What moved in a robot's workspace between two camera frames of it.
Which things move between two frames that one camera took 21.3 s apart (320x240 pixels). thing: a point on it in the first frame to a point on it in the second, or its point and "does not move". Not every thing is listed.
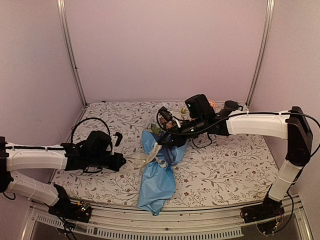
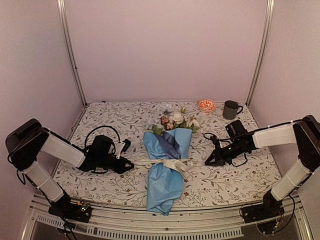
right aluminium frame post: (267, 33) does not move
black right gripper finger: (166, 141) to (214, 155)
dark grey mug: (232, 105) does not move
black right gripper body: (199, 129) to (232, 152)
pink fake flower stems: (169, 124) does not move
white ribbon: (152, 156) to (183, 165)
